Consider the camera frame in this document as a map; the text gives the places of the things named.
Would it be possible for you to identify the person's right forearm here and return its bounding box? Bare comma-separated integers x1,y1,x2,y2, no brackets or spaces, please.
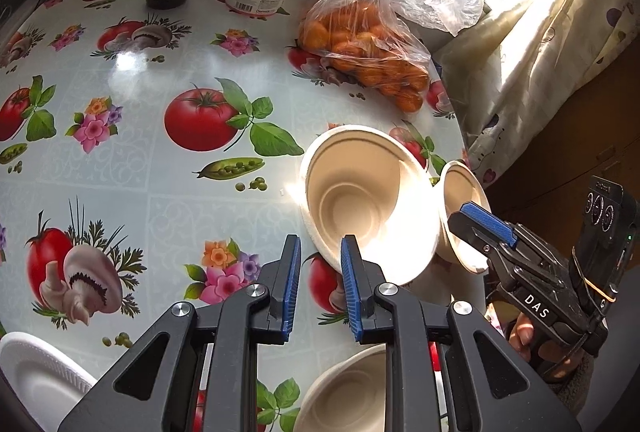
547,352,608,418

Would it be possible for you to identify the person's right hand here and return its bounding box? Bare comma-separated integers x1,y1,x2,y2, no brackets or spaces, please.
487,304,593,383

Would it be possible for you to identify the large beige paper bowl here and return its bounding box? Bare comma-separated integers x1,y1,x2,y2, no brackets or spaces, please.
299,125,441,285

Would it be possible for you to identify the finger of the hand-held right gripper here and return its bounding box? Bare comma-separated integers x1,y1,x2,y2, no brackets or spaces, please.
447,202,523,260

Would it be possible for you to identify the brown wooden cabinet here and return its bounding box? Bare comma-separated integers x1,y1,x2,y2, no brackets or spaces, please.
487,72,640,225

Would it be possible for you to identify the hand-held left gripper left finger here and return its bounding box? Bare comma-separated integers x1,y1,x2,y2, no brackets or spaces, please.
57,235,302,432

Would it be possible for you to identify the vegetable print tablecloth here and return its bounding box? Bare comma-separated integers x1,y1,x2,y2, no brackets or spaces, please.
0,0,473,432

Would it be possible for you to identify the white foam plate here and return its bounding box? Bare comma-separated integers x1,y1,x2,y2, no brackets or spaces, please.
0,332,98,420

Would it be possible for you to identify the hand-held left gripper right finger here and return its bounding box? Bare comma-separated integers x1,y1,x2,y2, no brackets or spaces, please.
340,235,583,432

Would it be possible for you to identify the small beige paper bowl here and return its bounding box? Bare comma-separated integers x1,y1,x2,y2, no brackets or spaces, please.
437,160,492,273

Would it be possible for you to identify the clear bag of oranges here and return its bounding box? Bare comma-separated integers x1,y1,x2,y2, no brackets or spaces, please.
298,0,485,113

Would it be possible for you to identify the cream printed curtain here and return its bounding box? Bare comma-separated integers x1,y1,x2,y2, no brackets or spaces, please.
435,0,640,193

